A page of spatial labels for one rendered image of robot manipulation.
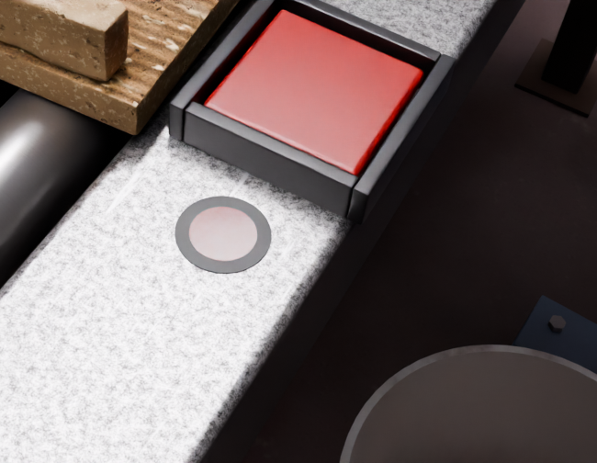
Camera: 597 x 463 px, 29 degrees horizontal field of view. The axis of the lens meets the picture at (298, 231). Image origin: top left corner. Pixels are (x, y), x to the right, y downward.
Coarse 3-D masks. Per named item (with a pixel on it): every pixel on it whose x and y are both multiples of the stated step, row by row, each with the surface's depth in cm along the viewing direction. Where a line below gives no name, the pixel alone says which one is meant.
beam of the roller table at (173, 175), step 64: (256, 0) 45; (384, 0) 46; (448, 0) 46; (512, 0) 51; (128, 192) 39; (192, 192) 39; (256, 192) 39; (384, 192) 42; (64, 256) 37; (128, 256) 37; (320, 256) 38; (0, 320) 35; (64, 320) 35; (128, 320) 36; (192, 320) 36; (256, 320) 36; (320, 320) 41; (0, 384) 34; (64, 384) 34; (128, 384) 34; (192, 384) 34; (256, 384) 36; (0, 448) 33; (64, 448) 33; (128, 448) 33; (192, 448) 33
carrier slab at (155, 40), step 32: (128, 0) 41; (160, 0) 41; (192, 0) 42; (224, 0) 42; (160, 32) 40; (192, 32) 41; (0, 64) 40; (32, 64) 39; (128, 64) 39; (160, 64) 39; (64, 96) 39; (96, 96) 39; (128, 96) 38; (160, 96) 40; (128, 128) 39
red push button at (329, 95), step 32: (288, 32) 42; (320, 32) 42; (256, 64) 41; (288, 64) 41; (320, 64) 41; (352, 64) 41; (384, 64) 42; (224, 96) 40; (256, 96) 40; (288, 96) 40; (320, 96) 40; (352, 96) 40; (384, 96) 41; (256, 128) 39; (288, 128) 39; (320, 128) 39; (352, 128) 40; (384, 128) 40; (352, 160) 39
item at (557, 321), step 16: (544, 304) 150; (528, 320) 148; (544, 320) 148; (560, 320) 147; (576, 320) 149; (528, 336) 146; (544, 336) 147; (560, 336) 147; (576, 336) 147; (592, 336) 147; (560, 352) 145; (576, 352) 146; (592, 352) 146; (592, 368) 144
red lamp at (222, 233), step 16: (224, 208) 39; (192, 224) 38; (208, 224) 38; (224, 224) 38; (240, 224) 38; (192, 240) 38; (208, 240) 38; (224, 240) 38; (240, 240) 38; (208, 256) 37; (224, 256) 37; (240, 256) 37
